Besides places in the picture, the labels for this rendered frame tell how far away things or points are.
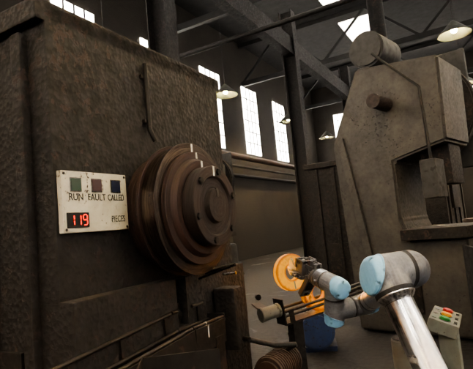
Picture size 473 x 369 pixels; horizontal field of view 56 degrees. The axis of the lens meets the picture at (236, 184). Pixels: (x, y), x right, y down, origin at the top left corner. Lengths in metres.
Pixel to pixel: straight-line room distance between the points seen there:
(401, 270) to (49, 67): 1.19
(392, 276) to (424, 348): 0.20
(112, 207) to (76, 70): 0.44
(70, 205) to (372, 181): 3.16
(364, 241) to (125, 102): 2.96
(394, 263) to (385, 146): 2.75
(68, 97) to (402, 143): 3.09
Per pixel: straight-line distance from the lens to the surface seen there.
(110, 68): 1.63
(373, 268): 1.38
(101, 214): 1.44
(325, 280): 1.73
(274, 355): 1.84
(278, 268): 1.93
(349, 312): 1.77
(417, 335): 1.37
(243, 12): 8.99
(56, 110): 1.42
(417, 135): 3.99
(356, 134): 4.23
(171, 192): 1.46
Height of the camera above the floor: 1.03
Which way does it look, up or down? 6 degrees up
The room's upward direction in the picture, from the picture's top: 5 degrees counter-clockwise
